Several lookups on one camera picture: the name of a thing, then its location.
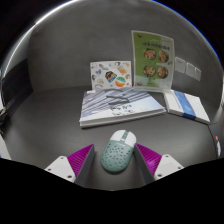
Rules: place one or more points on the white book with blue stripe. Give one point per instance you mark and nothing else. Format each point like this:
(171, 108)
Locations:
(186, 106)

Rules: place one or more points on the white wall socket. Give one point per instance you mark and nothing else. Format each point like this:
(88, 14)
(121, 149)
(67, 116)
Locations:
(197, 73)
(180, 65)
(190, 69)

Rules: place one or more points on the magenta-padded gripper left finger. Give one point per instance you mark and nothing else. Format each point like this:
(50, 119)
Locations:
(79, 160)

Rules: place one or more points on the green and white perforated mouse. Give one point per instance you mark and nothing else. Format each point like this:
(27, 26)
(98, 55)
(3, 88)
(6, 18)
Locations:
(117, 154)

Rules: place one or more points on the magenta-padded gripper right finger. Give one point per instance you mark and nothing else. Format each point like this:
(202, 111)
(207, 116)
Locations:
(150, 159)

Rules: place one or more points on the grey striped cover book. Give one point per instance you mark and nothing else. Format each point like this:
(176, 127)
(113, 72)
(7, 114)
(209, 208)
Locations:
(116, 106)

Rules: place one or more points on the white sticker sheet card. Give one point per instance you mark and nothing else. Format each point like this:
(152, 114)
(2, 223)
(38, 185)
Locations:
(110, 75)

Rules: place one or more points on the green menu sign stand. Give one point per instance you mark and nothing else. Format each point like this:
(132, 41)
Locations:
(153, 60)

